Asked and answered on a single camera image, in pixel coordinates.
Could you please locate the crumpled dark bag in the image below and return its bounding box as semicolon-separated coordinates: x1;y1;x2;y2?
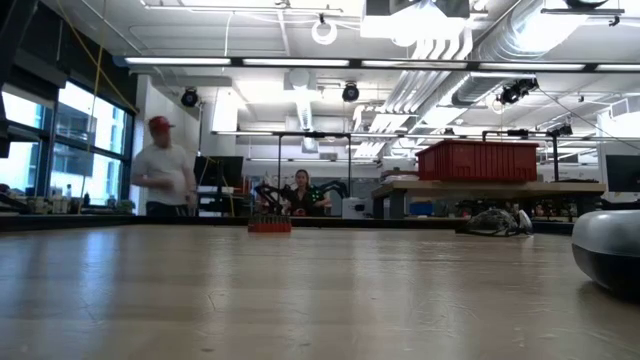
454;208;535;238

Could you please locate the person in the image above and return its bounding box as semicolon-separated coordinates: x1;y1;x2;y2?
130;115;199;218
284;168;332;218

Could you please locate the black beam with light strips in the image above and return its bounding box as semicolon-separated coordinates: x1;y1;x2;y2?
113;54;640;74

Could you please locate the yellow cable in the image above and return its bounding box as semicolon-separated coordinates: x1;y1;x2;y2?
55;0;141;215

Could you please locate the black camera stand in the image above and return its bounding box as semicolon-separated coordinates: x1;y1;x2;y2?
481;122;575;184

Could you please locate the black monitor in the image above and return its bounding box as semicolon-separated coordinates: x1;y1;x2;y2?
604;153;640;194
193;155;245;189

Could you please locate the black aluminium frame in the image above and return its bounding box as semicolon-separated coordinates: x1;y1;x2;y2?
0;213;576;235

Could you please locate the wooden workbench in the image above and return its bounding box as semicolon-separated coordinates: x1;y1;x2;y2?
370;179;607;220

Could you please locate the white coiled ceiling cable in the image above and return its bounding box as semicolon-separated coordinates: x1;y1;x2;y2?
310;13;339;47

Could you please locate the black background rig frame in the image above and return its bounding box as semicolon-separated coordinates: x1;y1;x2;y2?
212;129;354;200

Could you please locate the large red ribbed bin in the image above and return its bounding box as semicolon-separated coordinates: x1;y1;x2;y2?
415;139;540;183

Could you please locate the red and black bit holder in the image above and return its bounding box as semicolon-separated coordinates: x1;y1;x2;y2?
247;213;293;234

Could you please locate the white device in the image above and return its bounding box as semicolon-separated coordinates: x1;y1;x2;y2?
341;197;367;220

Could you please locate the silver ventilation duct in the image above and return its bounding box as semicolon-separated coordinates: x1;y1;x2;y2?
469;0;640;64

